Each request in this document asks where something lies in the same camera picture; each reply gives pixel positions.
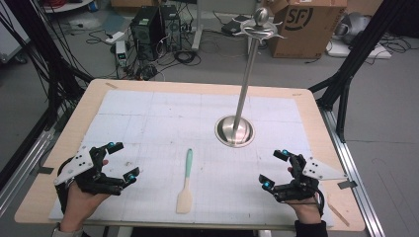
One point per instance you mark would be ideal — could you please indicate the large cardboard box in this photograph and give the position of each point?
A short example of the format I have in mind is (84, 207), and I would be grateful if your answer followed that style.
(306, 29)

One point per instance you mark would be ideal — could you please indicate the white flat board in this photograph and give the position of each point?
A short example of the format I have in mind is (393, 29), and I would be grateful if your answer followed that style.
(339, 51)

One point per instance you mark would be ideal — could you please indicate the steel utensil stand with hooks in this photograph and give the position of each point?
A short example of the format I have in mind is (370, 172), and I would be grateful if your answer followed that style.
(243, 89)

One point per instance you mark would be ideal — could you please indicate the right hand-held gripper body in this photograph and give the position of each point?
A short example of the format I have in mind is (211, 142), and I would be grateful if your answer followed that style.
(316, 172)

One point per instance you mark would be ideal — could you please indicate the black flat device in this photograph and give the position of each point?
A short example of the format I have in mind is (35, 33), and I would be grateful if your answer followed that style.
(234, 26)

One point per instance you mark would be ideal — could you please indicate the white metal post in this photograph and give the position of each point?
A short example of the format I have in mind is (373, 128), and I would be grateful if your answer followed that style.
(197, 26)

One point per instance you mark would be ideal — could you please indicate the grey sleeve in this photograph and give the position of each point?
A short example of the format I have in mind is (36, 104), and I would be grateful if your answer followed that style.
(66, 233)

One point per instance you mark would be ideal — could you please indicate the black metal frame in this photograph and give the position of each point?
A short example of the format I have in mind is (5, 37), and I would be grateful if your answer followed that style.
(362, 49)
(42, 49)

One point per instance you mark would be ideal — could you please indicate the grey tape piece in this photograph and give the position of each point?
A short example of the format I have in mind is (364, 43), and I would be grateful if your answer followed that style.
(347, 184)

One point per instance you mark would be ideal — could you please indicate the white grid mat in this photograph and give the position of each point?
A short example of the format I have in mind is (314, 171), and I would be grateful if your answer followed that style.
(164, 115)

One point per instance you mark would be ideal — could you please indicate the aluminium rail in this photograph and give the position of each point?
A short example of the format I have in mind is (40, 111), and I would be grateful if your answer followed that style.
(23, 171)
(352, 171)

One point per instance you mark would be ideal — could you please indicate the tan tape piece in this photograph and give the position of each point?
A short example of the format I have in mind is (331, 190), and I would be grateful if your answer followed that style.
(111, 85)

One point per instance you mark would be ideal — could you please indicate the person's right hand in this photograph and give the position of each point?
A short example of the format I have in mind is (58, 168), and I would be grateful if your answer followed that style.
(308, 210)

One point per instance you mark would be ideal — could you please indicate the thin wooden strip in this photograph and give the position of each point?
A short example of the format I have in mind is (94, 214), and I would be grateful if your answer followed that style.
(339, 215)

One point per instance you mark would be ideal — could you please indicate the black sleeve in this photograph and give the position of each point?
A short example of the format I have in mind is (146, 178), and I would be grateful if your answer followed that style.
(311, 229)

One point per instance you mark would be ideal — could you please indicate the black computer tower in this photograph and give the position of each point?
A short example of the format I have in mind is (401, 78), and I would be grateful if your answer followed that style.
(145, 33)
(171, 29)

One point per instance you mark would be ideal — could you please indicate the person's left hand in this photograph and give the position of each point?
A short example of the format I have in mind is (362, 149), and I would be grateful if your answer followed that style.
(80, 205)

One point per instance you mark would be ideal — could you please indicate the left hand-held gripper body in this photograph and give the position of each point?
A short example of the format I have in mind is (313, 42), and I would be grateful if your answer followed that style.
(82, 161)

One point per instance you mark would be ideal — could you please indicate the grey bag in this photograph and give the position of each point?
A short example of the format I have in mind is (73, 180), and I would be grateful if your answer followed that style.
(354, 28)

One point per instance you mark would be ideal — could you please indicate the white device with display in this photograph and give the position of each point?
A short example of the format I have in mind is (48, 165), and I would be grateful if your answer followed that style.
(121, 52)

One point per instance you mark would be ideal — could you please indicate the white power strip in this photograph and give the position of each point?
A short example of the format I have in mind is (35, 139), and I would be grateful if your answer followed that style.
(115, 37)

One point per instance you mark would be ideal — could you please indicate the teal and cream silicone spatula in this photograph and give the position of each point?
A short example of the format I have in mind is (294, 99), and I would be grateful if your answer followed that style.
(188, 161)

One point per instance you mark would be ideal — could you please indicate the black tape piece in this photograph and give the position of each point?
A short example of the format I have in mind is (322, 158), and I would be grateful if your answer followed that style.
(45, 170)

